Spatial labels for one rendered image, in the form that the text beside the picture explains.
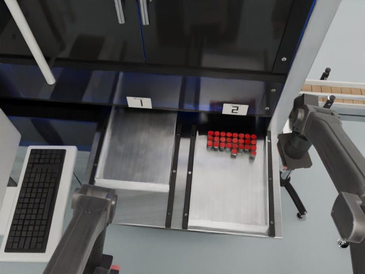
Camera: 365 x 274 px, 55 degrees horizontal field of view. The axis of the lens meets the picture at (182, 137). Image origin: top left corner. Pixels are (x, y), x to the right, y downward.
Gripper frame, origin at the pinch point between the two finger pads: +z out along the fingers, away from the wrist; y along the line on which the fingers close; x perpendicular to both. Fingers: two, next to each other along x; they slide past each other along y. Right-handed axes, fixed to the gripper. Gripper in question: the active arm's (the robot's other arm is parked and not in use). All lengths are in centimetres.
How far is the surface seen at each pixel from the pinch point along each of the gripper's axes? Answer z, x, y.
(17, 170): 84, 115, 50
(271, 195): 23.5, -0.2, -1.8
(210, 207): 25.0, 20.9, -2.4
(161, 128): 26, 34, 32
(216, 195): 25.2, 18.1, 1.5
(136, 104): 14, 42, 36
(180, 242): 113, 32, 5
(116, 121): 26, 51, 38
